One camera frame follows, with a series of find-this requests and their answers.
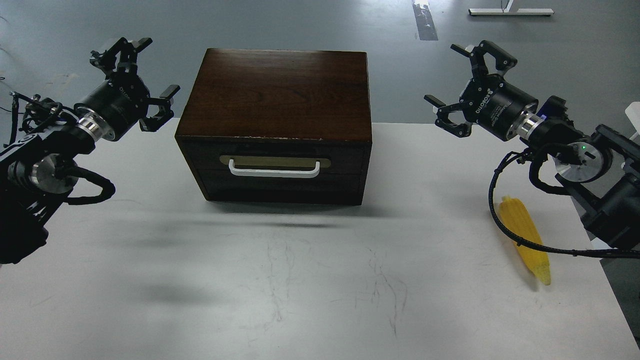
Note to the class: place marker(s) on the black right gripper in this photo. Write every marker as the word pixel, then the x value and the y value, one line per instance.
pixel 497 107

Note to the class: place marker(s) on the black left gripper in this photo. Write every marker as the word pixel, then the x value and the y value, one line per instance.
pixel 123 99

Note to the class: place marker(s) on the yellow corn cob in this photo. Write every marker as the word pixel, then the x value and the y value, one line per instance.
pixel 516 218

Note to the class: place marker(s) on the wooden drawer with white handle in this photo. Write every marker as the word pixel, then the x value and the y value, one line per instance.
pixel 306 173

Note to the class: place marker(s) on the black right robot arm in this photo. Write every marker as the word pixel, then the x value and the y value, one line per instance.
pixel 600 171

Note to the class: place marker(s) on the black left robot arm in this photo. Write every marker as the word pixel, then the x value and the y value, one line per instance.
pixel 38 170

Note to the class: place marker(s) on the white metal stand base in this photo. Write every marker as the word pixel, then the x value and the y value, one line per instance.
pixel 509 8

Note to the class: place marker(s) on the dark wooden cabinet box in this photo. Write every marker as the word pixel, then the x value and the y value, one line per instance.
pixel 284 96

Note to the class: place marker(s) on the white chair at right edge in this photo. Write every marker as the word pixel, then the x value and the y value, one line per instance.
pixel 633 114

